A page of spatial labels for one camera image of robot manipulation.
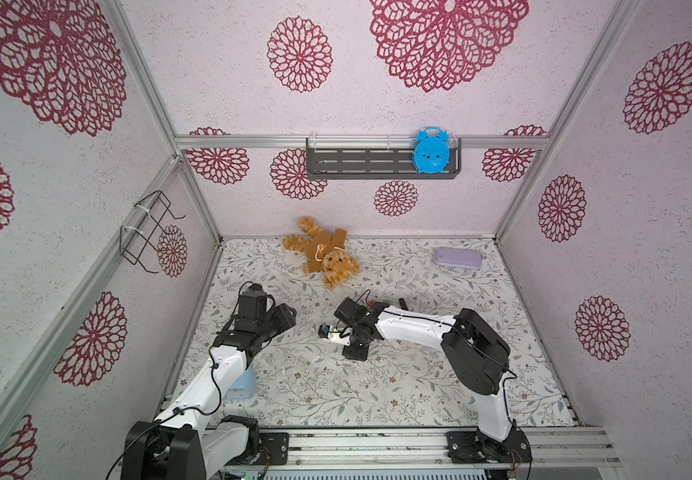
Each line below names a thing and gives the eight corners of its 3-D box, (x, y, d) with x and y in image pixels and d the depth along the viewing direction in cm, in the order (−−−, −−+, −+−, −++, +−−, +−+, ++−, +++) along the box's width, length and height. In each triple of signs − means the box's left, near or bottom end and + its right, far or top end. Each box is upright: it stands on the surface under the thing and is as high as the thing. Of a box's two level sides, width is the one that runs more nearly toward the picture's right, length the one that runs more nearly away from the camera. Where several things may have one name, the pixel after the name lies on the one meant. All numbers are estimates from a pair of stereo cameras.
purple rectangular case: (435, 265, 115) (437, 259, 112) (433, 251, 119) (435, 245, 117) (481, 269, 114) (485, 263, 111) (478, 255, 118) (481, 249, 116)
